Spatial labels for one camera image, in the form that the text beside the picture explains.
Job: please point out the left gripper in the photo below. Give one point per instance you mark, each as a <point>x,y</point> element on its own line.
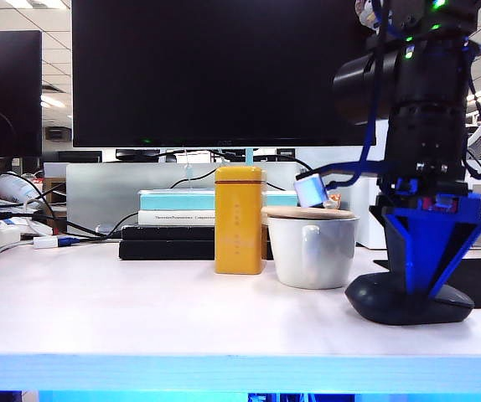
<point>429,197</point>

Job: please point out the black computer mouse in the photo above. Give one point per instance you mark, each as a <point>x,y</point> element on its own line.
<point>374,301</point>

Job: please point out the white desk organizer box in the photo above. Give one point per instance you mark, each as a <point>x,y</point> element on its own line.
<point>362,209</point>

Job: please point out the small orange white figurine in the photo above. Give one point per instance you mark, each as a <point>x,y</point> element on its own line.
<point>334,202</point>

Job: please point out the round wooden mug lid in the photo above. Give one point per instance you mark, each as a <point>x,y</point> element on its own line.
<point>299,213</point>

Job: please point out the white ceramic mug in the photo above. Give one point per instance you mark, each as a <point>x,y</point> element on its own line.
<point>291,251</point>

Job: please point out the yellow tin canister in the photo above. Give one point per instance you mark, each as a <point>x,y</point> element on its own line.
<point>238,218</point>

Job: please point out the teal vertical strip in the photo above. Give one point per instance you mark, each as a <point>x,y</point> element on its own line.
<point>249,158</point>

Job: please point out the white book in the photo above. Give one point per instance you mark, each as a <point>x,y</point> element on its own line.
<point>173,218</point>

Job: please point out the purple white plush toy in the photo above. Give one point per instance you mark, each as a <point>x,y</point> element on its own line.
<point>364,14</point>

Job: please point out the teal book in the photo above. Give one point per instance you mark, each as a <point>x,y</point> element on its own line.
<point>173,202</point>

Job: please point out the wide black box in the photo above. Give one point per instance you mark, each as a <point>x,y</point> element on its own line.
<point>165,250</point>

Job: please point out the thin black box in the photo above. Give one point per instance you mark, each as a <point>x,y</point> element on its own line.
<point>165,233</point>

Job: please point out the large black monitor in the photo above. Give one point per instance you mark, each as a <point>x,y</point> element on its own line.
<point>182,71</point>

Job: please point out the white adapter with blue plug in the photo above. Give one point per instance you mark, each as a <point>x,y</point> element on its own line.
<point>45,242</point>

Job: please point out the white plastic bottle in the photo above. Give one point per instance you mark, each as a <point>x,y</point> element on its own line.
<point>14,188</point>

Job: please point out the small black monitor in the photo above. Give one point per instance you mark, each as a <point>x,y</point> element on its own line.
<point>6,84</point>

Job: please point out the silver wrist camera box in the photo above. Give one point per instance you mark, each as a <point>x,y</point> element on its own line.
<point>312,190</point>

